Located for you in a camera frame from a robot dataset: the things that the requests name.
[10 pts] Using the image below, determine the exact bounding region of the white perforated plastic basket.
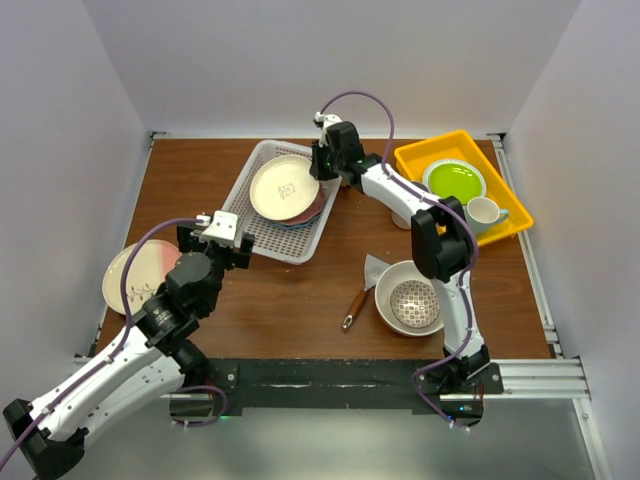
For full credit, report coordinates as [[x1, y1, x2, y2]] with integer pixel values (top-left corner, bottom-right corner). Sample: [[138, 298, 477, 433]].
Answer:
[[222, 139, 340, 265]]

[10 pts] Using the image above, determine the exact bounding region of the pink polka dot plate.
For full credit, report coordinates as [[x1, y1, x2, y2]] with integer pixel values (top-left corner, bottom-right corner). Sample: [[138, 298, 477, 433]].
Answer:
[[279, 187, 326, 226]]

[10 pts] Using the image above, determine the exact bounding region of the pink and cream plate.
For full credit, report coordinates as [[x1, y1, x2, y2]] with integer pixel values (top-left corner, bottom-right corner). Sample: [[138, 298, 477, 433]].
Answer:
[[102, 239, 180, 315]]

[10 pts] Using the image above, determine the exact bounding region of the cream bear print plate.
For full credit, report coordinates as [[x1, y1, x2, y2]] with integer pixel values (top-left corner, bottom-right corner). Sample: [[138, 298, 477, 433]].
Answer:
[[249, 154, 320, 221]]

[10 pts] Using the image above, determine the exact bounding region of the blue polka dot plate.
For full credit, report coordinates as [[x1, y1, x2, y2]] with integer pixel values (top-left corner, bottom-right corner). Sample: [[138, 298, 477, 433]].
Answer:
[[268, 213, 321, 231]]

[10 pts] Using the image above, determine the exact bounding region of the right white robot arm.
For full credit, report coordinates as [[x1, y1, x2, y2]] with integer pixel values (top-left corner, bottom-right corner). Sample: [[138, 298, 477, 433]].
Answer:
[[310, 115, 490, 393]]

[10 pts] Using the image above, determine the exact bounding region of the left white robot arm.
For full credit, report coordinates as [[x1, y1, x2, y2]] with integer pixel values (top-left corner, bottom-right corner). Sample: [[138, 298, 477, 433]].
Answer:
[[1, 219, 255, 479]]

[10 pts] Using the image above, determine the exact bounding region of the yellow plastic tray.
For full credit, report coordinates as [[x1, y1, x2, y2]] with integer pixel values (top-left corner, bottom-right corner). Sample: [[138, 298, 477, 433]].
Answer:
[[394, 130, 534, 246]]

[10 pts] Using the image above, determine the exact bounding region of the pink mug purple interior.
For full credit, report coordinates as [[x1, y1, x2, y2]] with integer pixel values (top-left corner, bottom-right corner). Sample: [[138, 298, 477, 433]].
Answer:
[[391, 181, 429, 230]]

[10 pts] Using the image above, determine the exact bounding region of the green plate white rim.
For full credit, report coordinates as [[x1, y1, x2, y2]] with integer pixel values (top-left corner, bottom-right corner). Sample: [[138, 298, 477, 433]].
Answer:
[[422, 158, 487, 205]]

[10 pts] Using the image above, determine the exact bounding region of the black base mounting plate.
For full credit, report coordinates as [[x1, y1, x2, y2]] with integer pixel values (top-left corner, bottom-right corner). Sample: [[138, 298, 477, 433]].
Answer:
[[148, 357, 504, 434]]

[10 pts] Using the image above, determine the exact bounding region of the light blue mug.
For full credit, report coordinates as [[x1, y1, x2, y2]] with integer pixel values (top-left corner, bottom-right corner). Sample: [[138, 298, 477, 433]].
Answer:
[[464, 196, 510, 235]]

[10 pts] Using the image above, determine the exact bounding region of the white bowl patterned inside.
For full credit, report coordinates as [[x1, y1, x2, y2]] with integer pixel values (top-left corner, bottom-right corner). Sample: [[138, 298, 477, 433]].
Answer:
[[375, 260, 444, 337]]

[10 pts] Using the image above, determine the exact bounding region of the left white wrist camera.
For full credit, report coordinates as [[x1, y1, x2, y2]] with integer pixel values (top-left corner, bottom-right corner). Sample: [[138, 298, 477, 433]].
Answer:
[[194, 210, 238, 247]]

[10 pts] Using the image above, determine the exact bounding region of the wooden handle metal scraper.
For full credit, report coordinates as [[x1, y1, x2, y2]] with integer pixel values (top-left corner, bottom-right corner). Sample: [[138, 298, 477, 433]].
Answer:
[[341, 254, 389, 333]]

